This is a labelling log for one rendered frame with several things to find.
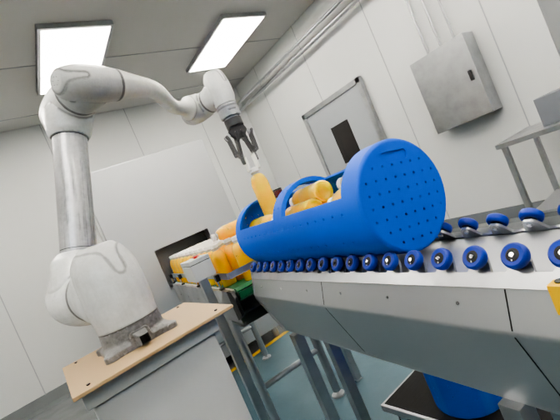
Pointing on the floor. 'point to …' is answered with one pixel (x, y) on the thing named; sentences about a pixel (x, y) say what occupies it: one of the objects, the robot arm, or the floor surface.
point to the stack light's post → (352, 364)
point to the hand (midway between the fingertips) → (251, 162)
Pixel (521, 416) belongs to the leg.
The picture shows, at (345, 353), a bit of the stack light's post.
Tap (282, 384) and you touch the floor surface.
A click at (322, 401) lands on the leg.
